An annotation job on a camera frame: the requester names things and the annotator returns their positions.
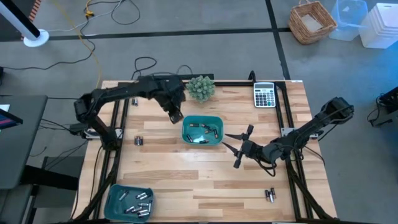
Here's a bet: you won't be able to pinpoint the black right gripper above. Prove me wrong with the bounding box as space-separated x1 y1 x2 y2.
221 124 267 169

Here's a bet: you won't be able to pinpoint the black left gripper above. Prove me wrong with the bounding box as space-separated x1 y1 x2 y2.
150 75 187 124

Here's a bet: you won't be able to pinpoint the teal plastic bin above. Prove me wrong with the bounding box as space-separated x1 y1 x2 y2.
182 114 224 146
103 184 155 224

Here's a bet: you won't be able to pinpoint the green artificial succulent plant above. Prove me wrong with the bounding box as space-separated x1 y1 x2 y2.
185 75 216 104

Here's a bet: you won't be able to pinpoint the white desk calculator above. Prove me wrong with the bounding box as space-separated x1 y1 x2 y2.
253 82 277 109

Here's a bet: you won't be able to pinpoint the black power brick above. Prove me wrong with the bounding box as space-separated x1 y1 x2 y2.
68 123 90 136

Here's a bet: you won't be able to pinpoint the wicker basket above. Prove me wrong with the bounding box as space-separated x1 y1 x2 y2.
288 0 338 45

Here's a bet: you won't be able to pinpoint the grey cardboard sheet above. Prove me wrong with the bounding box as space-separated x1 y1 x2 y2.
300 14 325 33

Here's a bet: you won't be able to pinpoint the black desk base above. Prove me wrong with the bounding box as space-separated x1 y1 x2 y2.
18 155 80 192

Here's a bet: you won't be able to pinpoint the white pole stand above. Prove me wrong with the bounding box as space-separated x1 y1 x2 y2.
0 0 50 49

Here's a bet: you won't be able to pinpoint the black equipment box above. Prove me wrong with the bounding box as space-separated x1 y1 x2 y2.
377 86 398 114

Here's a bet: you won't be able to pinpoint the dark grey desk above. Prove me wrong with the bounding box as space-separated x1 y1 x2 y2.
0 95 49 190

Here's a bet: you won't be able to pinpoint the clear plastic bin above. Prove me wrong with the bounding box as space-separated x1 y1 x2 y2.
328 0 369 42

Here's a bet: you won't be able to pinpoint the black screen device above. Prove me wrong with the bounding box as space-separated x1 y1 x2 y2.
0 104 24 130

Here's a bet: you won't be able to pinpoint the stacked white bins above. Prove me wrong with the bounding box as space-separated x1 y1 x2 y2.
356 2 398 50

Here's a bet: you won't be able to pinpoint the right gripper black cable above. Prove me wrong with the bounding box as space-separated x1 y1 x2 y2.
254 155 277 177

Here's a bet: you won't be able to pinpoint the black metal table frame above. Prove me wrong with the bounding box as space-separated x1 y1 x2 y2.
71 79 338 224

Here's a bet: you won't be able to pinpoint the black cable loop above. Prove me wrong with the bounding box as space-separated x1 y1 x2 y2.
131 56 158 81
111 0 141 26

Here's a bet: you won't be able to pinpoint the yellow cable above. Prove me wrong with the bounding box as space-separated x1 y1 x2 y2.
51 0 103 106

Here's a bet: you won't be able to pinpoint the white cable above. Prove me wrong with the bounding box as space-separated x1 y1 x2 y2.
46 0 125 33

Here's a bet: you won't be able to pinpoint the long black cable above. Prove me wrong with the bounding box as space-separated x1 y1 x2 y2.
0 17 98 70

